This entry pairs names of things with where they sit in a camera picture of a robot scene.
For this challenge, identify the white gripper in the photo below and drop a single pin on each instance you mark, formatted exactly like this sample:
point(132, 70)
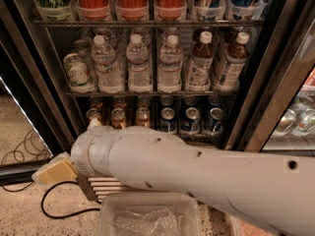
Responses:
point(80, 154)

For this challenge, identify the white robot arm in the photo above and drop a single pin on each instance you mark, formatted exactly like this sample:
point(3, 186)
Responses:
point(272, 191)

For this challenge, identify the left gold can front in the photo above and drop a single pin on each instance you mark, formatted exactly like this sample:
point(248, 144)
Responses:
point(94, 113)

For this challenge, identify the gold can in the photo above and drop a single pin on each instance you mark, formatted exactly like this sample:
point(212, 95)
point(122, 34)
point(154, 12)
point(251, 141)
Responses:
point(94, 113)
point(143, 117)
point(118, 118)

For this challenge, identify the steel fridge base grille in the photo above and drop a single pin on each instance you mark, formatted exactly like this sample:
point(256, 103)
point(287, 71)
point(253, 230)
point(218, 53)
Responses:
point(97, 188)

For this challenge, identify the middle gold can front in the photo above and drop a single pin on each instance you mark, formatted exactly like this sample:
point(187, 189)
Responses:
point(118, 118)

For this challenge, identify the right gold can front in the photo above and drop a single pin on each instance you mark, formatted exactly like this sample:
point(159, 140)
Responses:
point(143, 117)

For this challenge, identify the open glass fridge door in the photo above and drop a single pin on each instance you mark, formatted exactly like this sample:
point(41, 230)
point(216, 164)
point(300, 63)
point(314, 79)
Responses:
point(32, 127)

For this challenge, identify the left blue pepsi can front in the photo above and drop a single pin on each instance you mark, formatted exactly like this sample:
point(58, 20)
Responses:
point(167, 120)

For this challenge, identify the blue pepsi can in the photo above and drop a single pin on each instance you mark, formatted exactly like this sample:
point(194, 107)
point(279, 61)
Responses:
point(167, 120)
point(190, 121)
point(213, 123)

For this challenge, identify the middle blue pepsi can front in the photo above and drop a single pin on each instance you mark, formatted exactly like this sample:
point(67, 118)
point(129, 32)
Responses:
point(190, 121)

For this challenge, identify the right blue pepsi can front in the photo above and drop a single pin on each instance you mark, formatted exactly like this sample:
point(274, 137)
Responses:
point(213, 123)

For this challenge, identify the left water bottle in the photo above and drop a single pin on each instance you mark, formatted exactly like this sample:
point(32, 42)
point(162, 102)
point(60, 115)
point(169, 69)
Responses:
point(107, 67)

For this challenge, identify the water bottle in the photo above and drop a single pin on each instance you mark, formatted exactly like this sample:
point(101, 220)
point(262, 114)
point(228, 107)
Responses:
point(107, 67)
point(139, 68)
point(170, 62)

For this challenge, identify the clear plastic bin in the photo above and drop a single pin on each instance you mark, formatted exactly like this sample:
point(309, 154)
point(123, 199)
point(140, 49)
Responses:
point(149, 214)

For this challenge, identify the middle water bottle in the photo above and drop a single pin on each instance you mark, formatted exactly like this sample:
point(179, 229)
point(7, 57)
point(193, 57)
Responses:
point(139, 68)

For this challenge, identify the right water bottle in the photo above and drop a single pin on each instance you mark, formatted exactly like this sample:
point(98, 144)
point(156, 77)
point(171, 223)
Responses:
point(170, 62)

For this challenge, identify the left iced tea bottle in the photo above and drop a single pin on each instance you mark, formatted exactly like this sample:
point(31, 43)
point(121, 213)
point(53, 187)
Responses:
point(200, 62)

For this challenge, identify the iced tea bottle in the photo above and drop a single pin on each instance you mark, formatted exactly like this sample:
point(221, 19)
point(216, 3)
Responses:
point(200, 62)
point(230, 62)

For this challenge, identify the pink bubble wrap bin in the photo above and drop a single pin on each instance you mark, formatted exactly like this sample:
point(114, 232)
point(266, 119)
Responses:
point(238, 227)

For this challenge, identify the right iced tea bottle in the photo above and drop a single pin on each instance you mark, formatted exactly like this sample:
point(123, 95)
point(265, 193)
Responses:
point(230, 62)

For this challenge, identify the top wire shelf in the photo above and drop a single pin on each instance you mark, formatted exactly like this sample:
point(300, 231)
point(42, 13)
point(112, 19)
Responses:
point(146, 24)

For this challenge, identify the wire shelf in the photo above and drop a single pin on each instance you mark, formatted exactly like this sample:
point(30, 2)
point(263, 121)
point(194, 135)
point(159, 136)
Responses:
point(146, 24)
point(153, 93)

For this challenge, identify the middle wire shelf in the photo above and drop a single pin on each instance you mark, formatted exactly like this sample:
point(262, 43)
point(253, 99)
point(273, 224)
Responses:
point(153, 93)

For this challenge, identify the right fridge door frame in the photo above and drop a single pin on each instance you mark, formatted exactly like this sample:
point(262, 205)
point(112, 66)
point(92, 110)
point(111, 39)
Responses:
point(280, 62)

